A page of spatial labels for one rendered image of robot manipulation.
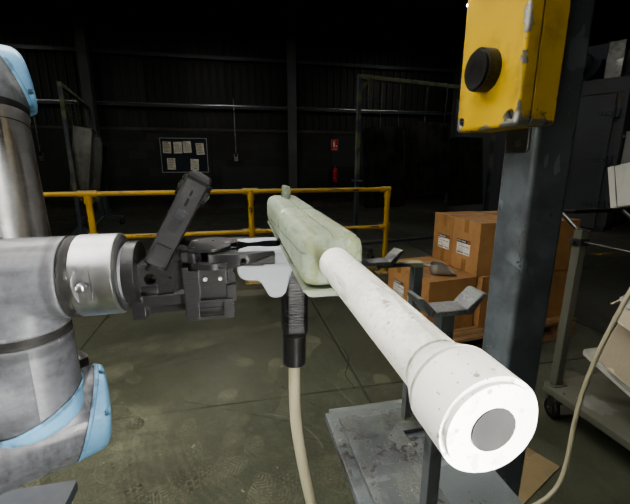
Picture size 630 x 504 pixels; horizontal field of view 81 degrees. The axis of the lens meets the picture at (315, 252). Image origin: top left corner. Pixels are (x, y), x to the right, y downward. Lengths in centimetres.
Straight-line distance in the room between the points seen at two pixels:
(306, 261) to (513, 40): 37
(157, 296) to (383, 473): 42
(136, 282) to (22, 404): 17
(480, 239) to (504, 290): 208
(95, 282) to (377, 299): 32
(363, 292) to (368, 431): 54
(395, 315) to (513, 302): 44
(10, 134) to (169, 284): 46
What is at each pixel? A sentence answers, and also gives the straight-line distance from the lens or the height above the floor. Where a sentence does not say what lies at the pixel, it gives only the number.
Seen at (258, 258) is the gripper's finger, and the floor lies 115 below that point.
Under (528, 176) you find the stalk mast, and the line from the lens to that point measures 56.
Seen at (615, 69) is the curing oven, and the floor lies 295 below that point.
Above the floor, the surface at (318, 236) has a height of 120.
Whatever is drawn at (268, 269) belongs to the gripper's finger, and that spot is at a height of 113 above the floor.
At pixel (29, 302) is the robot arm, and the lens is 46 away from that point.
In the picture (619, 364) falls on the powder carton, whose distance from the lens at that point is 203.
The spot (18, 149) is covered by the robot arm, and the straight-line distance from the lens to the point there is 82.
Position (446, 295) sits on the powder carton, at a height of 40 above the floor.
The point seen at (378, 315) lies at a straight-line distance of 17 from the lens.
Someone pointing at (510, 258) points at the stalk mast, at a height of 112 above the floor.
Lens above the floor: 125
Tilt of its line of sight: 13 degrees down
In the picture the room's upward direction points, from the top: straight up
